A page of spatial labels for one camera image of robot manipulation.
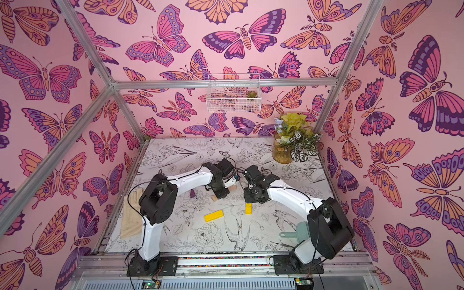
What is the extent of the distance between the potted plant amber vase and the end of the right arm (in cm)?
27

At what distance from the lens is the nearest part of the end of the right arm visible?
2.03ft

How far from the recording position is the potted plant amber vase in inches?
34.5
